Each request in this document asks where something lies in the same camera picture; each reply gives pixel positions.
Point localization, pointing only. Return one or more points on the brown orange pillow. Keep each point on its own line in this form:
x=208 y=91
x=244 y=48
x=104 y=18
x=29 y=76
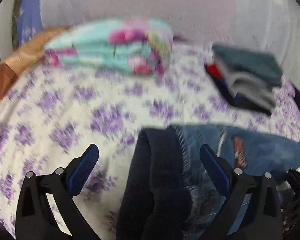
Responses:
x=25 y=57

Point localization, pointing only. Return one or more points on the grey folded garment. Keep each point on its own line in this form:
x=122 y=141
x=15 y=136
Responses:
x=249 y=86

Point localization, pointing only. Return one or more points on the blue denim pants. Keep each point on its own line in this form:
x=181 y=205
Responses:
x=169 y=194

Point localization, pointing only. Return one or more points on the purple floral bedspread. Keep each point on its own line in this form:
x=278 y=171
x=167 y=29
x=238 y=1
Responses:
x=52 y=115

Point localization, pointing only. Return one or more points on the white lace headboard cover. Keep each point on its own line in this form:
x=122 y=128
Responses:
x=254 y=24

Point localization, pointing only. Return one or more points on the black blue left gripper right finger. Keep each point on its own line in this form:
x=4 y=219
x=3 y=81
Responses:
x=262 y=219

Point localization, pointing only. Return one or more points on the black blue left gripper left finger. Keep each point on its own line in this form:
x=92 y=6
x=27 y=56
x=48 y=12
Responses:
x=34 y=218

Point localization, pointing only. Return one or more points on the black folded garment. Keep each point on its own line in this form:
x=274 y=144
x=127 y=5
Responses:
x=238 y=102

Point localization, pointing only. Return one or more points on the folded teal floral quilt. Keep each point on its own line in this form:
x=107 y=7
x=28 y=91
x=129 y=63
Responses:
x=139 y=47

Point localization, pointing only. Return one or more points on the red blue folded garment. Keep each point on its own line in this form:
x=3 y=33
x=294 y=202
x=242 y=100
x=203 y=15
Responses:
x=216 y=73

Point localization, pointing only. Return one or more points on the dark teal folded garment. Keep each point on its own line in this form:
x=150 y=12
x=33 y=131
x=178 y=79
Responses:
x=261 y=65

